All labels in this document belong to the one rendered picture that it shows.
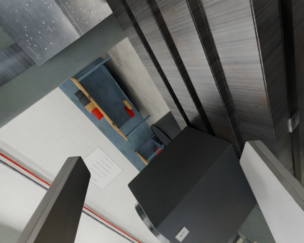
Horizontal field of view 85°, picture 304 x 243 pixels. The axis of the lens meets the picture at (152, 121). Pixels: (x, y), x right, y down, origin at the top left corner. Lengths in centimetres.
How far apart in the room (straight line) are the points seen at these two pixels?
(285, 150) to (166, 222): 20
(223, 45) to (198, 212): 26
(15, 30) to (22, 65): 8
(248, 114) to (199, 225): 21
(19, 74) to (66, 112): 395
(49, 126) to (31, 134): 41
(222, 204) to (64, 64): 54
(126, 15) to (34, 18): 29
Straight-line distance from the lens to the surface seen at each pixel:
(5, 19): 58
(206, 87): 25
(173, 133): 185
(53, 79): 57
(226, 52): 20
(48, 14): 53
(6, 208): 555
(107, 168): 530
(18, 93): 58
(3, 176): 512
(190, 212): 32
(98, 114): 401
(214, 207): 36
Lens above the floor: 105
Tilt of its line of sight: 13 degrees down
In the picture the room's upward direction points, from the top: 133 degrees counter-clockwise
